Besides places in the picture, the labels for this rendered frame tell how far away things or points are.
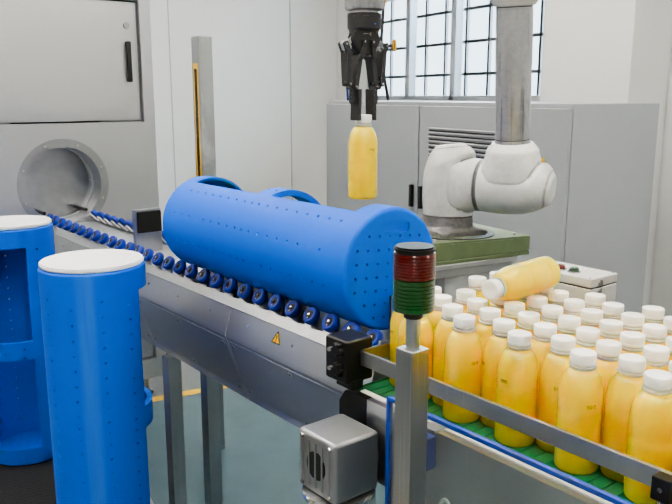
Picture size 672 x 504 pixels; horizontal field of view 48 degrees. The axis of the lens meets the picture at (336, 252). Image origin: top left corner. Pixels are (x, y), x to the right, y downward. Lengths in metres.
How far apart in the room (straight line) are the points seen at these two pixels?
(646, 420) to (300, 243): 0.90
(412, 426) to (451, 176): 1.20
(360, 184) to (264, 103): 5.50
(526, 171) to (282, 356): 0.86
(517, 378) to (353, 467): 0.36
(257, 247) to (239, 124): 5.26
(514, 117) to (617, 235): 1.40
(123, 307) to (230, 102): 5.11
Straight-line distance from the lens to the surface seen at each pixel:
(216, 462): 2.82
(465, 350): 1.36
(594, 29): 4.50
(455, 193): 2.27
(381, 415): 1.48
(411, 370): 1.16
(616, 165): 3.43
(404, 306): 1.13
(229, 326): 2.09
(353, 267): 1.64
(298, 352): 1.84
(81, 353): 2.12
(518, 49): 2.19
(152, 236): 2.80
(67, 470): 2.29
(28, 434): 3.31
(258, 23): 7.22
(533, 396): 1.32
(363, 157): 1.73
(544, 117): 3.32
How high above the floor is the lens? 1.48
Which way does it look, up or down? 12 degrees down
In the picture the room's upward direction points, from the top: straight up
